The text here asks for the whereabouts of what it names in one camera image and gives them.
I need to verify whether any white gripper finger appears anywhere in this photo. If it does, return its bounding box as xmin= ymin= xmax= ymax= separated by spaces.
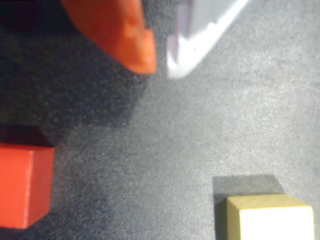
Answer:
xmin=166 ymin=0 xmax=251 ymax=80

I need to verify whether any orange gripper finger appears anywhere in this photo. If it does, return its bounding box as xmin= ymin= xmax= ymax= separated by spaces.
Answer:
xmin=59 ymin=0 xmax=158 ymax=75

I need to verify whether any red wooden cube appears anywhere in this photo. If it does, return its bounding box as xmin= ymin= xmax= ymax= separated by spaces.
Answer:
xmin=0 ymin=142 xmax=55 ymax=230

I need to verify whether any yellow wooden cube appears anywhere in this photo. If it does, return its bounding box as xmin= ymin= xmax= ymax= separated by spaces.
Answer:
xmin=226 ymin=193 xmax=315 ymax=240

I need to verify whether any dark grey felt mat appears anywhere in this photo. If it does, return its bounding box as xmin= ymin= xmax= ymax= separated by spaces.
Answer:
xmin=0 ymin=0 xmax=320 ymax=240

